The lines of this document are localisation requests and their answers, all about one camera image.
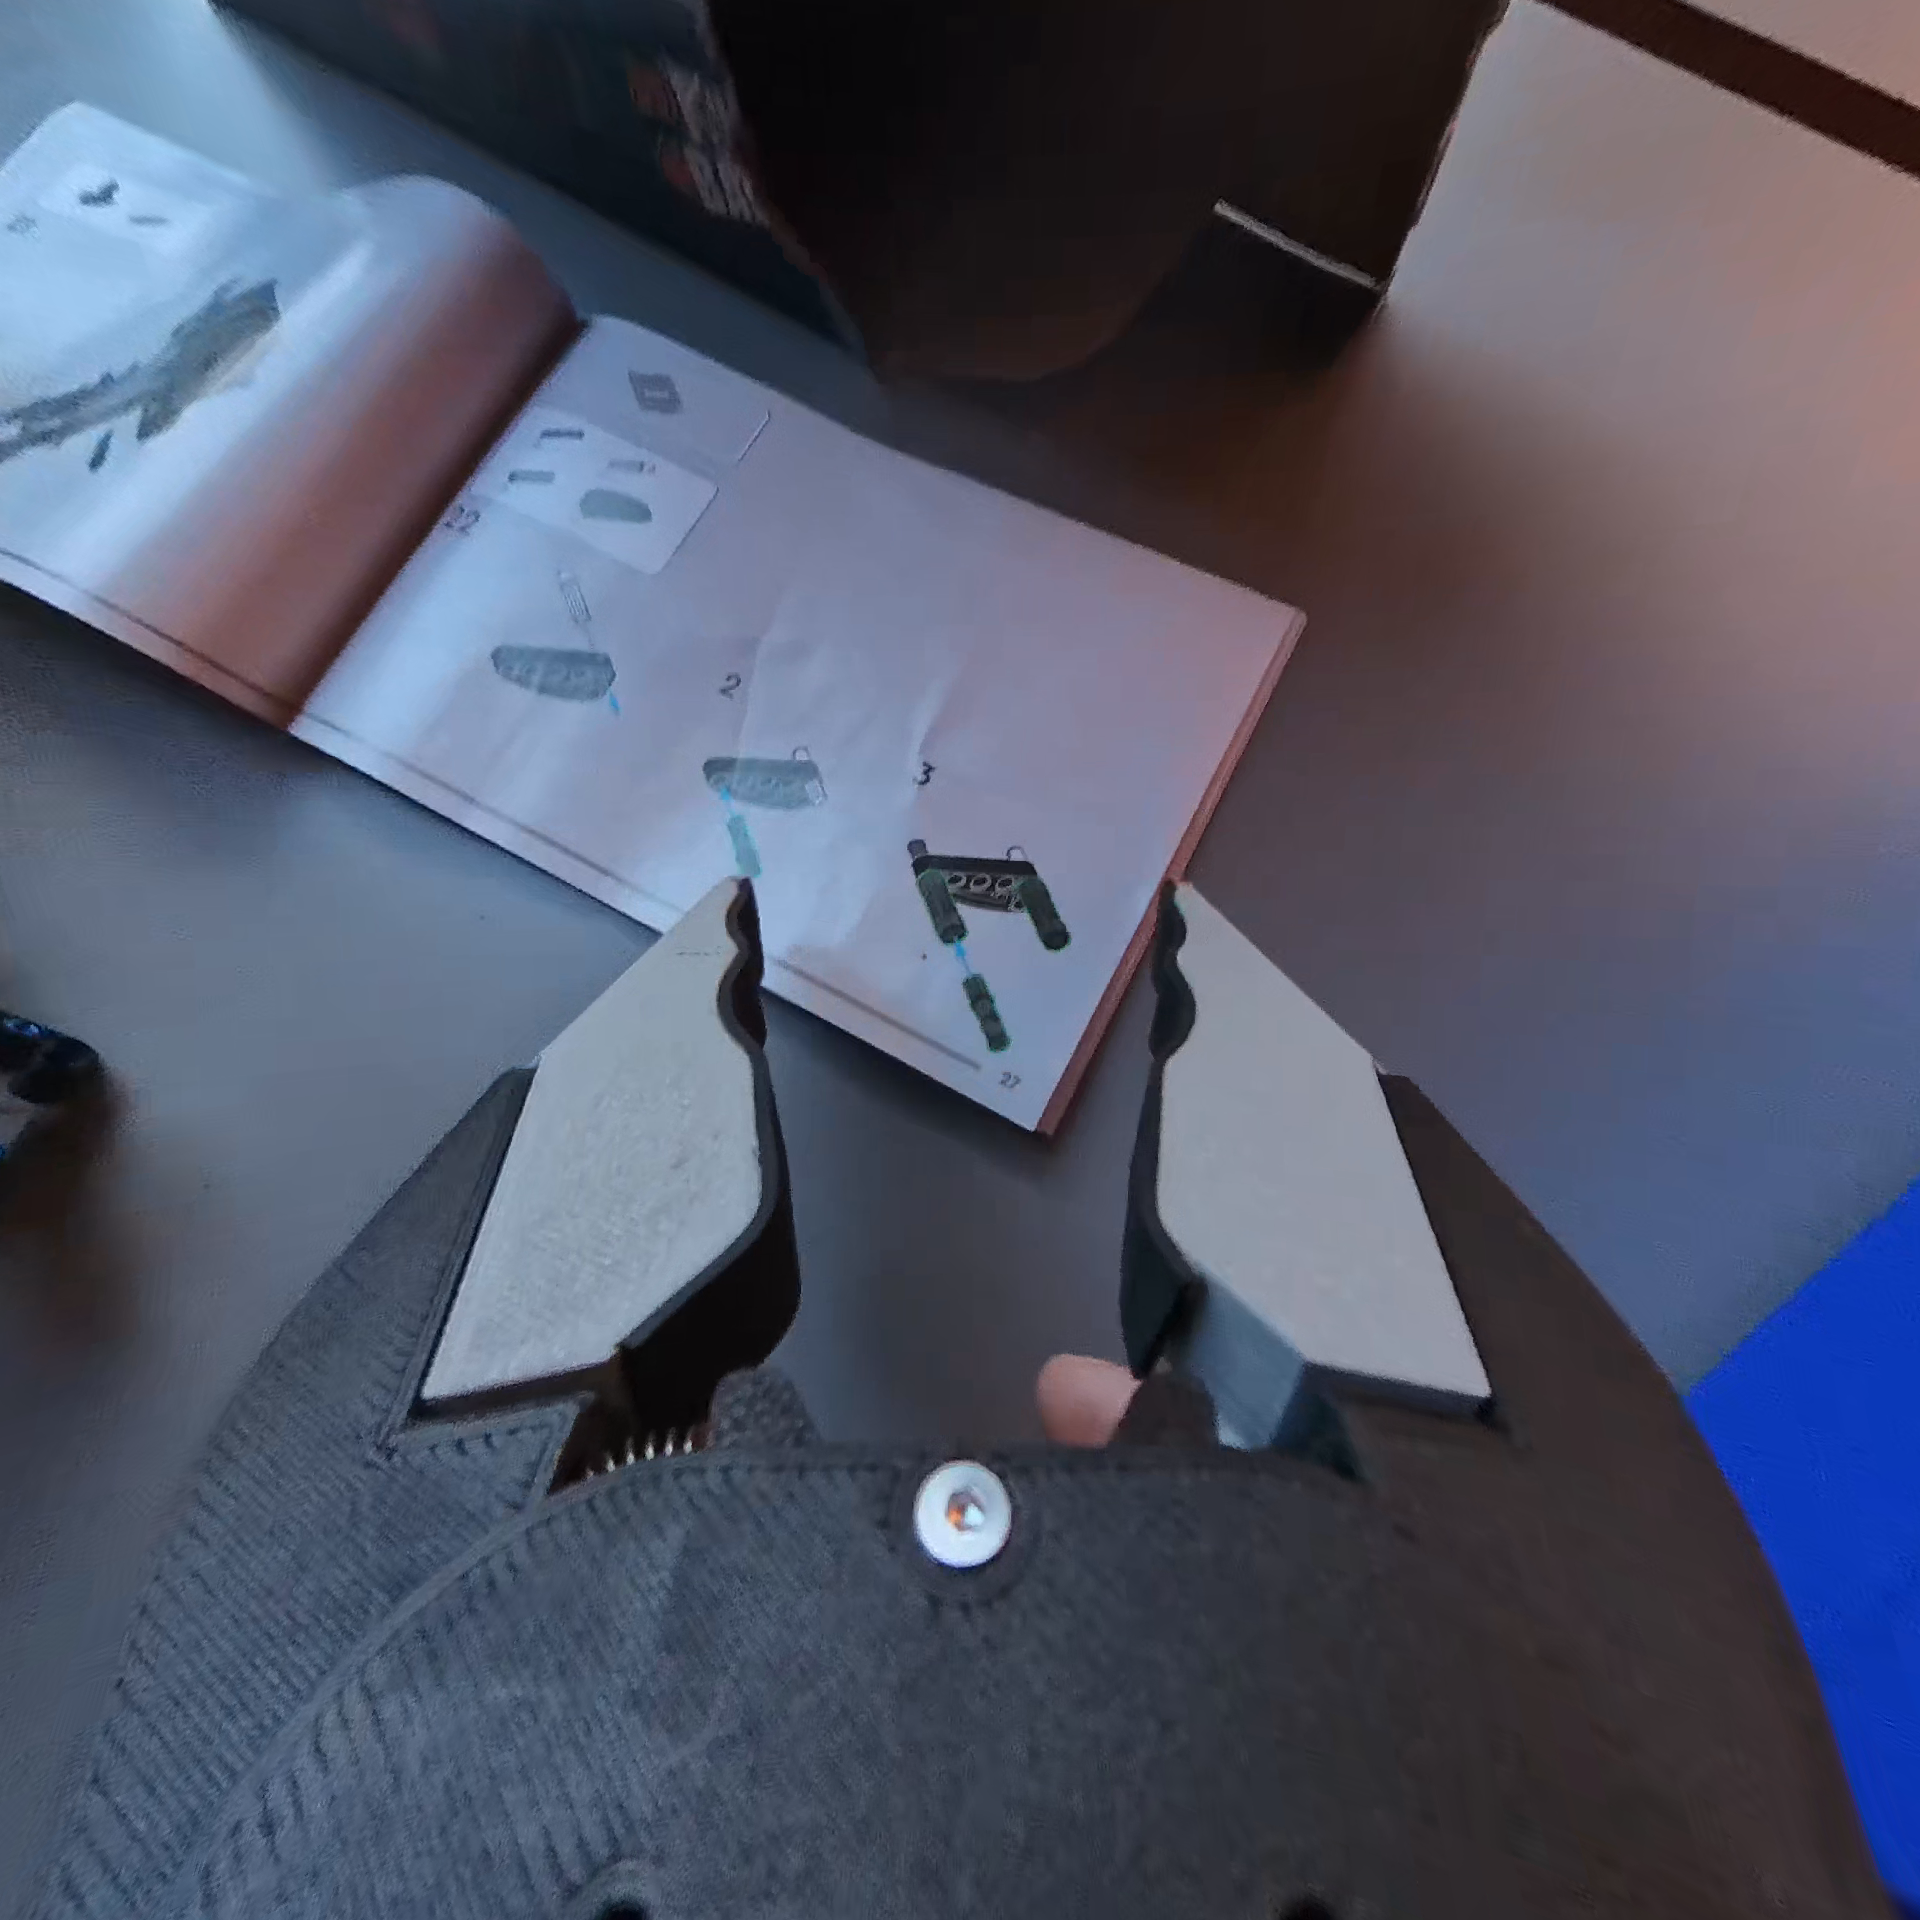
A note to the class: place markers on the lego instruction booklet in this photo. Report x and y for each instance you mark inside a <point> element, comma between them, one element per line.
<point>839,662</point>

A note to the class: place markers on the person's right hand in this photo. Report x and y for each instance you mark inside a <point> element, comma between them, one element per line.
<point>1084,1398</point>

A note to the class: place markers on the printed cardboard lego box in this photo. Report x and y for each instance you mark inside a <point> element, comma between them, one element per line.
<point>1049,166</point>

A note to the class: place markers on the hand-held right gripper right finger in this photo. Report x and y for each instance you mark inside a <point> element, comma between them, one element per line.
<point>1289,1201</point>

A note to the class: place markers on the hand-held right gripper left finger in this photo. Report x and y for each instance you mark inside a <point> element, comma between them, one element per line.
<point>615,1184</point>

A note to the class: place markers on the dark blue lego assembly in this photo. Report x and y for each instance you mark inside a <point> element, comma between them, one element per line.
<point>38,1073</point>

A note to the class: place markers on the blue plastic bin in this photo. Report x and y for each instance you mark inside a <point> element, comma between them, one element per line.
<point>1822,1500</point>

